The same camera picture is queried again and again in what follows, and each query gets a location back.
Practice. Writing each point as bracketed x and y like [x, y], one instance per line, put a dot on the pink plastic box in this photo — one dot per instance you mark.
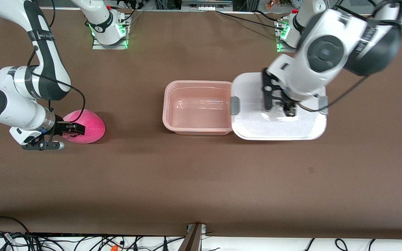
[197, 115]

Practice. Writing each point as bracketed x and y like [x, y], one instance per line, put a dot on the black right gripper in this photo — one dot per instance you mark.
[61, 127]

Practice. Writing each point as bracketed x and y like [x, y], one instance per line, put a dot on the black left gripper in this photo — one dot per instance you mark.
[289, 105]

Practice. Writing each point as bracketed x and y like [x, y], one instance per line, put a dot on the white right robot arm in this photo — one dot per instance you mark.
[16, 104]

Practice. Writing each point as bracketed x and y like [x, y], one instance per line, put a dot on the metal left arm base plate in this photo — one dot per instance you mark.
[278, 47]

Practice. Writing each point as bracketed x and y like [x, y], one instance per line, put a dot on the white box lid grey clips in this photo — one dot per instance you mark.
[277, 127]

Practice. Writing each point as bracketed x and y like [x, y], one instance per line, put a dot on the pink plush toy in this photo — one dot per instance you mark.
[92, 125]

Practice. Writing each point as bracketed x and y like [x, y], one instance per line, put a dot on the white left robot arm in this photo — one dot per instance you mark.
[326, 52]

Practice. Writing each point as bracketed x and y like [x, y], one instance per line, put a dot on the grey power strip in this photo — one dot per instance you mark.
[204, 6]

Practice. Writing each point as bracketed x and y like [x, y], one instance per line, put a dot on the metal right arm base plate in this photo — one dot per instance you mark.
[110, 47]

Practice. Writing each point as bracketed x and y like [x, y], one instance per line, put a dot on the orange background object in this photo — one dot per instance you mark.
[271, 4]

